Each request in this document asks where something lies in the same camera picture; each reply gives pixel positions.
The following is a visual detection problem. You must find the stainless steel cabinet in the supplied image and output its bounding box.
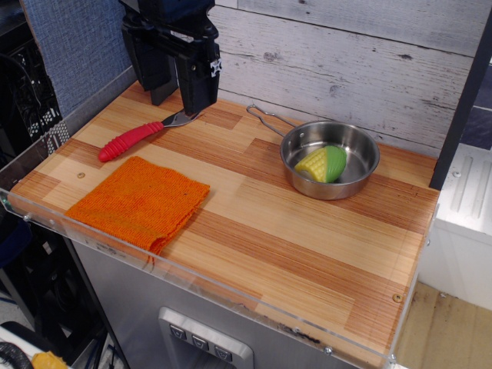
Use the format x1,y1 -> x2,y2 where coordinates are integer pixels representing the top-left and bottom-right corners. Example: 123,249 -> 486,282
73,242 -> 351,368

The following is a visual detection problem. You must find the yellow object at corner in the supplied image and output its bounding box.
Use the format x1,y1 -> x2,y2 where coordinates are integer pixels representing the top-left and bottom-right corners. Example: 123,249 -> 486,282
31,351 -> 68,369

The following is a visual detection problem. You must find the small steel pan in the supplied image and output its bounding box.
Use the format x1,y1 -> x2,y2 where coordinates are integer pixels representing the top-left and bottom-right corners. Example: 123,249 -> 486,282
247,105 -> 380,200

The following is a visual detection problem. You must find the white ridged appliance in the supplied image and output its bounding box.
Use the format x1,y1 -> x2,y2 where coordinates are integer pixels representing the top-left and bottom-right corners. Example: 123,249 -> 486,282
418,144 -> 491,310

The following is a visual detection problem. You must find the black vertical post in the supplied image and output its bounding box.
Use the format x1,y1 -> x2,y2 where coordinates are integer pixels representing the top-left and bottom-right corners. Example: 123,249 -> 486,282
429,12 -> 491,191

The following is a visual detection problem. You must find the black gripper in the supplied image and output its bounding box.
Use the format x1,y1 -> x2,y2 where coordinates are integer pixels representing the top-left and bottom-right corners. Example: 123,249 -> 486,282
121,1 -> 221,115

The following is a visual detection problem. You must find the orange knitted cloth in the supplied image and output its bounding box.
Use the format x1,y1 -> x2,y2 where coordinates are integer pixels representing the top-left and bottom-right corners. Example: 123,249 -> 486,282
65,157 -> 210,254

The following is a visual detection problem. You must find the toy corn cob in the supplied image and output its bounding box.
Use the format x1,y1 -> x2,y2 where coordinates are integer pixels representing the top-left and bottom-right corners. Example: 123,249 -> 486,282
294,145 -> 347,184

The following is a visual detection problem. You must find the clear acrylic guard rail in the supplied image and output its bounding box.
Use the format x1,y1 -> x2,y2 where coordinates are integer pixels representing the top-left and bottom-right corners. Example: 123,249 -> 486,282
1,85 -> 438,368

